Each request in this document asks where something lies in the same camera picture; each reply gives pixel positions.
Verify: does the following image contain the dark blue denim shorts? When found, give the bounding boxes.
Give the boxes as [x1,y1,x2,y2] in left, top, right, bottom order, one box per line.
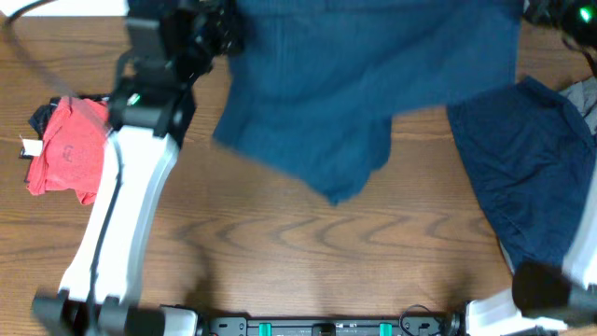
[214,0,523,204]

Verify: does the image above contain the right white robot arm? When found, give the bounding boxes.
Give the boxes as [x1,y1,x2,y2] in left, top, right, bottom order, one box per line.
[448,77,596,335]

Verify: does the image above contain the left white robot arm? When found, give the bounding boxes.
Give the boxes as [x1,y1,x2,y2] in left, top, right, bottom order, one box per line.
[33,0,243,335]

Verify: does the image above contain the folded red t-shirt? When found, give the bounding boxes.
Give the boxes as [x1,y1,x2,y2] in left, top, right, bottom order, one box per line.
[25,97,108,205]

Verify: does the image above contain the folded black printed garment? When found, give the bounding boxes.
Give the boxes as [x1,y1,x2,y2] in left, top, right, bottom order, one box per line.
[19,94,113,160]

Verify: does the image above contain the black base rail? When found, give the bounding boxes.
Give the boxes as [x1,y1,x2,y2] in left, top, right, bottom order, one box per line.
[208,315,442,336]

